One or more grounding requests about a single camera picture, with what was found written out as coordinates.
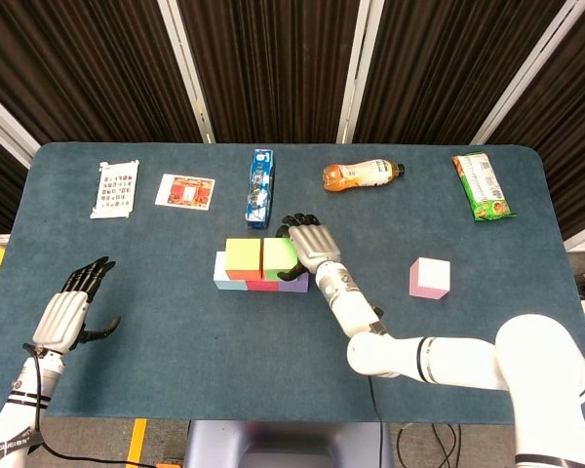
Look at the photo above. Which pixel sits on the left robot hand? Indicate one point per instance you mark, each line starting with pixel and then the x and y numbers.
pixel 61 317

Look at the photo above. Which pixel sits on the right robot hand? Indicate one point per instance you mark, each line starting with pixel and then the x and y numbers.
pixel 314 244

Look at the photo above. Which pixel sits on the green cube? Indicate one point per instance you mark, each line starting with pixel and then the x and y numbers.
pixel 278 258

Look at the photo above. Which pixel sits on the purple cube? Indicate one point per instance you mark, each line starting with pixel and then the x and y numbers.
pixel 297 286

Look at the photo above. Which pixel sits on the red tan cube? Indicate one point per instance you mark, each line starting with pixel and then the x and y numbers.
pixel 263 286

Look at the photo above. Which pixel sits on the orange yellow cube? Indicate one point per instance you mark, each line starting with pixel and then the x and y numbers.
pixel 244 258

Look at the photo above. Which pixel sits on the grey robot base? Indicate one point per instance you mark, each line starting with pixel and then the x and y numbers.
pixel 287 446

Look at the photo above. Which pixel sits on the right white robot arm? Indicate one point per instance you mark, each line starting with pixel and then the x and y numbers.
pixel 448 361

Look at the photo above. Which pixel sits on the light blue cube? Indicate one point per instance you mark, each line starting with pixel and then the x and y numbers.
pixel 220 280

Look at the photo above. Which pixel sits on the pink cube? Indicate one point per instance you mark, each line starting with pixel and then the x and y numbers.
pixel 430 279

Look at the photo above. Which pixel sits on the blue biscuit box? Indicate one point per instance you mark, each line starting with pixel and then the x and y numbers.
pixel 260 190

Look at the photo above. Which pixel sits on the orange drink bottle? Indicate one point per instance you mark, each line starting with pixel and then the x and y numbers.
pixel 356 176

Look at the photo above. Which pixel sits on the dark brown curtain panel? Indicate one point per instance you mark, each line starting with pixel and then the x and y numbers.
pixel 434 63
pixel 78 63
pixel 273 68
pixel 0 195
pixel 565 146

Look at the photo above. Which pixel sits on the white sticker sheet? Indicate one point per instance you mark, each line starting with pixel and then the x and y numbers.
pixel 115 190

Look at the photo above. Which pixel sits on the red and white card packet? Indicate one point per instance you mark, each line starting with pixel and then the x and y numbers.
pixel 185 192

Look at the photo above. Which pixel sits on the blue felt table cover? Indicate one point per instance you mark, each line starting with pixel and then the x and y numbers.
pixel 200 365

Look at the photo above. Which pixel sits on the green snack bag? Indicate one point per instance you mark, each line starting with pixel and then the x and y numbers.
pixel 483 187

